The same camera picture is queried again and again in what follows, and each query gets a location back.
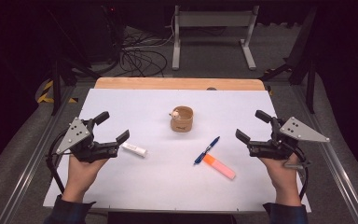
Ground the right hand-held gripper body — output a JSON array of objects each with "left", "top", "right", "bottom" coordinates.
[{"left": 247, "top": 116, "right": 331, "bottom": 171}]

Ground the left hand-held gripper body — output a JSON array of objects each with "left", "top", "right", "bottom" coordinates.
[{"left": 55, "top": 117, "right": 120, "bottom": 163}]

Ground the white glue stick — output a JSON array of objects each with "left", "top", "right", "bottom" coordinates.
[{"left": 120, "top": 142, "right": 148, "bottom": 159}]

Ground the blue pen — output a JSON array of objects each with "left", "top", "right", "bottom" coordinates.
[{"left": 193, "top": 135, "right": 221, "bottom": 166}]

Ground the orange pink highlighter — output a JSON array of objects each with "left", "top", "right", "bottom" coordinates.
[{"left": 202, "top": 153, "right": 237, "bottom": 181}]

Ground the wooden pen holder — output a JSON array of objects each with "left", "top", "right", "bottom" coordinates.
[{"left": 168, "top": 105, "right": 195, "bottom": 133}]

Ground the person's left hand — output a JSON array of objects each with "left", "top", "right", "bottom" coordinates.
[{"left": 61, "top": 153, "right": 110, "bottom": 203}]

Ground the person's right hand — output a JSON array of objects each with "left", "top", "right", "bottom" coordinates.
[{"left": 258, "top": 153, "right": 302, "bottom": 207}]

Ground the black tripod stand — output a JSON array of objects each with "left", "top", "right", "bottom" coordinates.
[{"left": 46, "top": 8, "right": 119, "bottom": 117}]

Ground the black slanted stand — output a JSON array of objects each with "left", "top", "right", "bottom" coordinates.
[{"left": 259, "top": 6, "right": 320, "bottom": 115}]

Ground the yellow black hazard tape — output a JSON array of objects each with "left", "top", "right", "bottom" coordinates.
[{"left": 36, "top": 79, "right": 78, "bottom": 105}]

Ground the white table cover sheet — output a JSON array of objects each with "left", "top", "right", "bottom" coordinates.
[{"left": 42, "top": 88, "right": 312, "bottom": 216}]

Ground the black computer tower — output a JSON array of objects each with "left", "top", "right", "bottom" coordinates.
[{"left": 83, "top": 3, "right": 125, "bottom": 63}]

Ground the grey metal stand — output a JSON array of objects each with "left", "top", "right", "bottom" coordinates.
[{"left": 171, "top": 4, "right": 260, "bottom": 72}]

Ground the left hand-held gripper cable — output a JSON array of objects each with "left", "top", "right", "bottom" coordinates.
[{"left": 45, "top": 129, "right": 76, "bottom": 195}]

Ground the hand-held gripper cable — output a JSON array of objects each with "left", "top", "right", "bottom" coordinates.
[
  {"left": 45, "top": 129, "right": 76, "bottom": 195},
  {"left": 287, "top": 144, "right": 310, "bottom": 202}
]

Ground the right hand-held gripper cable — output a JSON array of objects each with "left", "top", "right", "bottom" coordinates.
[{"left": 287, "top": 144, "right": 310, "bottom": 202}]

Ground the aluminium floor rail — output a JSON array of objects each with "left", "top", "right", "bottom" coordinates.
[
  {"left": 0, "top": 85, "right": 76, "bottom": 224},
  {"left": 292, "top": 85, "right": 358, "bottom": 224}
]

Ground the bundle of floor cables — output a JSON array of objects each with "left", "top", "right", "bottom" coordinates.
[{"left": 117, "top": 24, "right": 175, "bottom": 78}]

